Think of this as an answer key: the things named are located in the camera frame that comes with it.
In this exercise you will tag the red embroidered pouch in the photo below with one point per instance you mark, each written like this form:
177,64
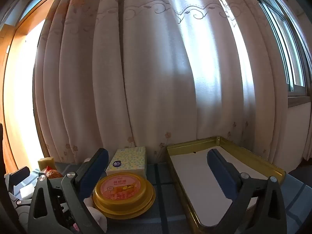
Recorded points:
52,173

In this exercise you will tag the round gold tin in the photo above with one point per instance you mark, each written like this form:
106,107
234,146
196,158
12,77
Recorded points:
121,190

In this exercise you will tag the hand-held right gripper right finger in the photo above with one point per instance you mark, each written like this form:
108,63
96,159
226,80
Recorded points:
223,178

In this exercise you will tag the blue checked cloth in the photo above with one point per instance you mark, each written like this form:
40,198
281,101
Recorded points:
165,199

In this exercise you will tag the yellow sponge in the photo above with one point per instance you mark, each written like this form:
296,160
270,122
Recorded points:
46,162

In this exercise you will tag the floral cream curtain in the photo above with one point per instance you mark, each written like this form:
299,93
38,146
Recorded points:
146,78

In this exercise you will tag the wooden frame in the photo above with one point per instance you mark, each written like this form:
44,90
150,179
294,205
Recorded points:
14,36

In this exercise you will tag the aluminium window frame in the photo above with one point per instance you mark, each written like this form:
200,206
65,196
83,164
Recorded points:
292,61

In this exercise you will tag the yellow patterned tissue box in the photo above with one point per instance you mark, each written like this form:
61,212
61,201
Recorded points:
126,160

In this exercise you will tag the gold metal tray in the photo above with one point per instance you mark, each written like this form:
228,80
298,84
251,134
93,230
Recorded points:
195,170

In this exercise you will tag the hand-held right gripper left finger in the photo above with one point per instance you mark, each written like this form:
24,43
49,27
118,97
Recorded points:
93,175

